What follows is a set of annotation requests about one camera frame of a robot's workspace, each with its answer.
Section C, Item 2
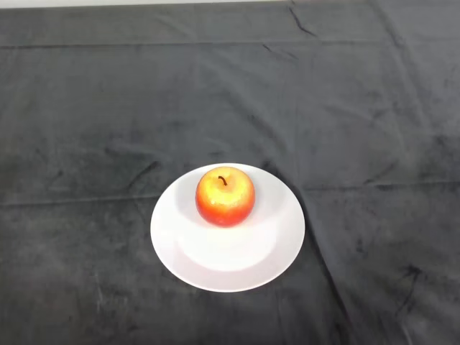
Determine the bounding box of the red yellow apple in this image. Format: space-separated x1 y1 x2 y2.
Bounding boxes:
195 167 256 229

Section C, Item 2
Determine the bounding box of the white round plate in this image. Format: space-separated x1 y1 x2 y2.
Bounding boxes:
149 162 306 293

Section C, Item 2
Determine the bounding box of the black cloth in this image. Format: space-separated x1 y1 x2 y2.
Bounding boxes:
0 1 460 345

